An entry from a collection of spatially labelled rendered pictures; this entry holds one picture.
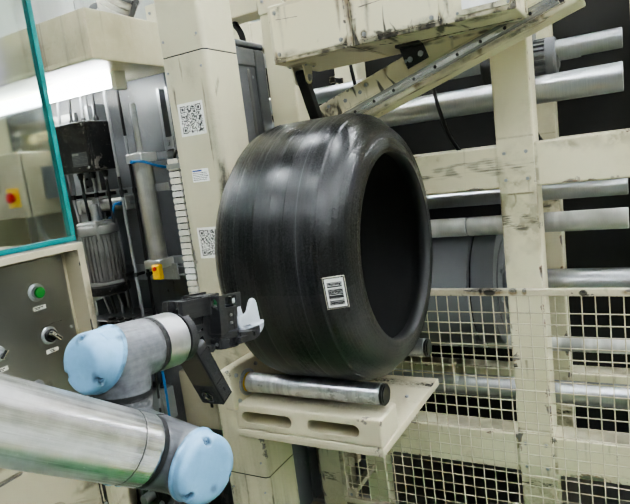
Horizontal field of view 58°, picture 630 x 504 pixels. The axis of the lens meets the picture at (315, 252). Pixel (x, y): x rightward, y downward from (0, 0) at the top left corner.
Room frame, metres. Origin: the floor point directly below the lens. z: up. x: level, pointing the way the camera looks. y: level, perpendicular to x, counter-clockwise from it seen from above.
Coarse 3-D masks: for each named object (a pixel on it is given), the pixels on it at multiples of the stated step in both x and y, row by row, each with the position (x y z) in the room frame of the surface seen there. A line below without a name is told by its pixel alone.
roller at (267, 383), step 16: (256, 384) 1.22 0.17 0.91; (272, 384) 1.20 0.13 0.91; (288, 384) 1.18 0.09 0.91; (304, 384) 1.17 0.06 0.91; (320, 384) 1.15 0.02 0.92; (336, 384) 1.13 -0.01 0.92; (352, 384) 1.12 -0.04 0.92; (368, 384) 1.10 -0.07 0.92; (384, 384) 1.09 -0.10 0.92; (336, 400) 1.13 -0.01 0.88; (352, 400) 1.11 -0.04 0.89; (368, 400) 1.09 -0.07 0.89; (384, 400) 1.08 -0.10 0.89
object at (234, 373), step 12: (240, 360) 1.27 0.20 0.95; (252, 360) 1.29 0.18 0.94; (228, 372) 1.22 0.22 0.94; (240, 372) 1.25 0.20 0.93; (264, 372) 1.32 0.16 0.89; (276, 372) 1.37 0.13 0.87; (228, 384) 1.22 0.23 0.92; (240, 384) 1.24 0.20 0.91; (240, 396) 1.24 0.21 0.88; (228, 408) 1.22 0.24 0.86
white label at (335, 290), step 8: (328, 280) 0.98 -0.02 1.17; (336, 280) 0.98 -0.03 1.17; (344, 280) 0.98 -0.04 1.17; (328, 288) 0.99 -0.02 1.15; (336, 288) 0.98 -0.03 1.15; (344, 288) 0.98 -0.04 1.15; (328, 296) 0.99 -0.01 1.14; (336, 296) 0.99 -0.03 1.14; (344, 296) 0.98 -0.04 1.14; (328, 304) 0.99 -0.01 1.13; (336, 304) 0.99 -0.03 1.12; (344, 304) 0.99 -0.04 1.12
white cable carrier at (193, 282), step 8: (168, 160) 1.42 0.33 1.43; (176, 160) 1.40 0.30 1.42; (176, 168) 1.41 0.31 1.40; (176, 176) 1.41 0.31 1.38; (176, 192) 1.41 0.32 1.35; (176, 200) 1.41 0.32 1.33; (184, 200) 1.40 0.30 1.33; (176, 208) 1.42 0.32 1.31; (184, 208) 1.40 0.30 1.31; (176, 216) 1.42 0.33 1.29; (184, 216) 1.43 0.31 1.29; (184, 224) 1.41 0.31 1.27; (184, 232) 1.41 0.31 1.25; (184, 240) 1.41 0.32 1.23; (192, 248) 1.45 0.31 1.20; (184, 256) 1.42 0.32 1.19; (192, 256) 1.40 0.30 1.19; (184, 264) 1.42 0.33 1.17; (192, 264) 1.40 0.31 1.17; (192, 272) 1.41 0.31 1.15; (192, 280) 1.41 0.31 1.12; (192, 288) 1.41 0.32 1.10
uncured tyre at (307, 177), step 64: (320, 128) 1.14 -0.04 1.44; (384, 128) 1.22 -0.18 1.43; (256, 192) 1.09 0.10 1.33; (320, 192) 1.02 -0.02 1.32; (384, 192) 1.49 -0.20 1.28; (256, 256) 1.05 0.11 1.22; (320, 256) 0.99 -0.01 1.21; (384, 256) 1.51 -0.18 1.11; (320, 320) 1.00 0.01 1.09; (384, 320) 1.41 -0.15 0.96
